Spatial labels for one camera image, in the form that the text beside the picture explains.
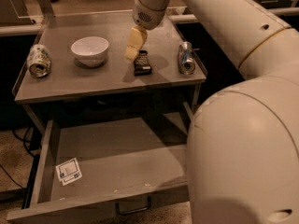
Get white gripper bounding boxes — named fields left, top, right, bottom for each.
left=124, top=0, right=170, bottom=61

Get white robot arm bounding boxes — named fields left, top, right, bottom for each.
left=133, top=0, right=299, bottom=224

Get open grey top drawer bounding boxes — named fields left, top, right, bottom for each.
left=7, top=104, right=192, bottom=224

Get white ceramic bowl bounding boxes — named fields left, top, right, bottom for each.
left=71, top=36, right=109, bottom=67

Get blue silver soda can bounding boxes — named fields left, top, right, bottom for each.
left=178, top=41, right=195, bottom=75

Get grey cabinet table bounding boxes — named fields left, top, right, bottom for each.
left=15, top=10, right=206, bottom=131

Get green white soda can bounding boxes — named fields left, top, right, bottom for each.
left=26, top=44, right=51, bottom=77

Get white paper tag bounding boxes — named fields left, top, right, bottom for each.
left=56, top=158, right=82, bottom=186

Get metal railing bar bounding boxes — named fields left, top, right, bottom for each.
left=168, top=7, right=299, bottom=23

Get black floor cables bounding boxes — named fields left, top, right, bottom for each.
left=0, top=126, right=41, bottom=189

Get black drawer handle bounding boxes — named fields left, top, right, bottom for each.
left=115, top=196, right=151, bottom=216

